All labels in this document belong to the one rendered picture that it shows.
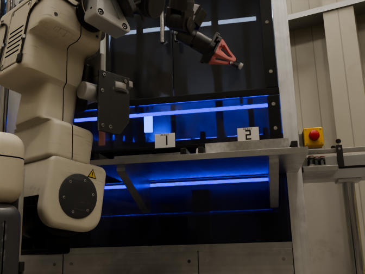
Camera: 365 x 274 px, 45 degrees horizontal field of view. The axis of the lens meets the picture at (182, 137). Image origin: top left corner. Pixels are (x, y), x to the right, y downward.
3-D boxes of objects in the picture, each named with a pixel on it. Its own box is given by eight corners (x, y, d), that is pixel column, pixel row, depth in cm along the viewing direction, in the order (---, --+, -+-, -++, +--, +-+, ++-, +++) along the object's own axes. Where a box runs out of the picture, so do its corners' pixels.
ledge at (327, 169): (300, 176, 183) (300, 172, 183) (333, 174, 181) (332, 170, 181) (303, 172, 170) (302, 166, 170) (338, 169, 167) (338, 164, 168)
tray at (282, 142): (216, 170, 172) (216, 161, 173) (285, 166, 168) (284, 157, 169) (205, 154, 140) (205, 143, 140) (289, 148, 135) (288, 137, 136)
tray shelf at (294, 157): (128, 184, 189) (128, 179, 189) (296, 174, 178) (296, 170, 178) (85, 166, 143) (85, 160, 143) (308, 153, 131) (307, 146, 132)
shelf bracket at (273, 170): (270, 207, 169) (267, 173, 172) (278, 207, 168) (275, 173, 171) (272, 200, 136) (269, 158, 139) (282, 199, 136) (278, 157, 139)
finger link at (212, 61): (232, 60, 150) (208, 46, 149) (241, 48, 143) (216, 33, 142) (226, 74, 146) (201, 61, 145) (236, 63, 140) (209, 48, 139)
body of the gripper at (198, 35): (209, 51, 150) (190, 41, 149) (221, 33, 141) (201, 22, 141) (203, 65, 147) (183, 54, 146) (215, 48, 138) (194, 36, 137)
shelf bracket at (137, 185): (143, 212, 177) (143, 180, 180) (150, 212, 176) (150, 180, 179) (115, 207, 144) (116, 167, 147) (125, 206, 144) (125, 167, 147)
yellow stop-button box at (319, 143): (303, 149, 178) (301, 132, 180) (321, 148, 177) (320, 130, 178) (304, 145, 171) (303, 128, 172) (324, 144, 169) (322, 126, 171)
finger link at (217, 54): (232, 61, 150) (208, 47, 149) (241, 49, 144) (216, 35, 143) (226, 75, 147) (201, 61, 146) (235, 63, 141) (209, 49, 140)
